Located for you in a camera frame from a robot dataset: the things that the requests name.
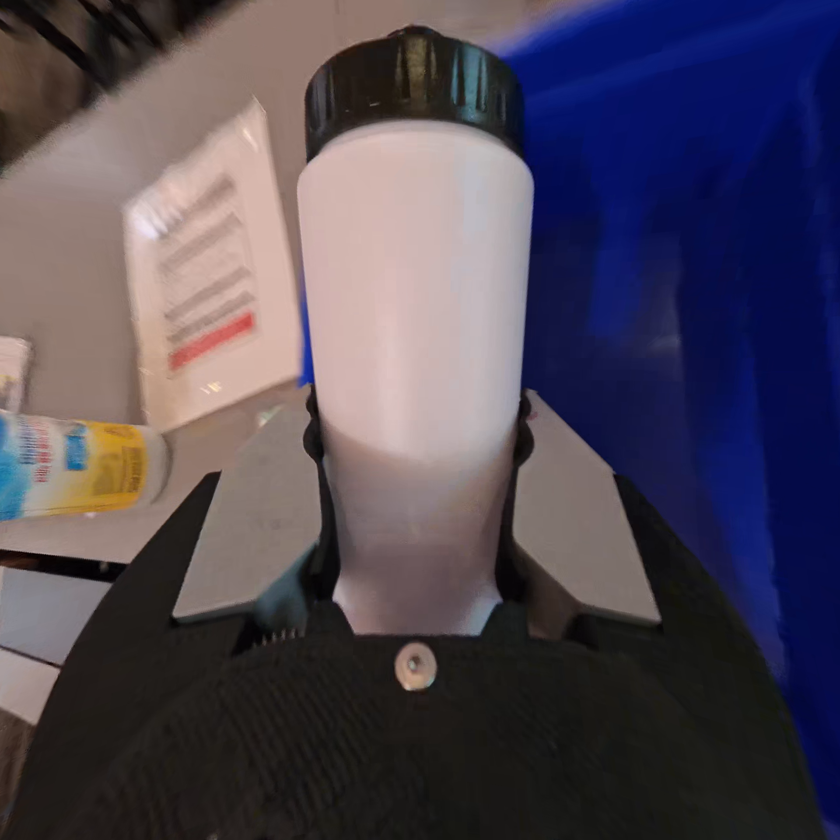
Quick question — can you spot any blue plastic bin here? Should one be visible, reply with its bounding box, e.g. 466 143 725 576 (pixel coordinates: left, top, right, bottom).
298 0 840 808

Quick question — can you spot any laminated printed sheet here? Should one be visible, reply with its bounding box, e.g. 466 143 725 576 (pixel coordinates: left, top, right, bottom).
121 98 306 434

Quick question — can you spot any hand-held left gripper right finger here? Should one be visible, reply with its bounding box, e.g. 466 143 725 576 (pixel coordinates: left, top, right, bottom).
497 388 662 639

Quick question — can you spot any wipes canister yellow blue label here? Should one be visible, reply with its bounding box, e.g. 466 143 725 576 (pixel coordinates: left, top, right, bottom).
0 410 173 522

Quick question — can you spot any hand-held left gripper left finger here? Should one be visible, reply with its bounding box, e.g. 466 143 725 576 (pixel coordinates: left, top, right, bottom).
172 386 342 632

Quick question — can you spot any white bottle black cap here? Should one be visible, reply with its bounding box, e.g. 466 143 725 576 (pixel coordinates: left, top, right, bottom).
297 26 536 637

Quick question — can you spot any printed paper sheet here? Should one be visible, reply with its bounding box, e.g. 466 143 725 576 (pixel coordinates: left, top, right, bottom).
0 336 34 414

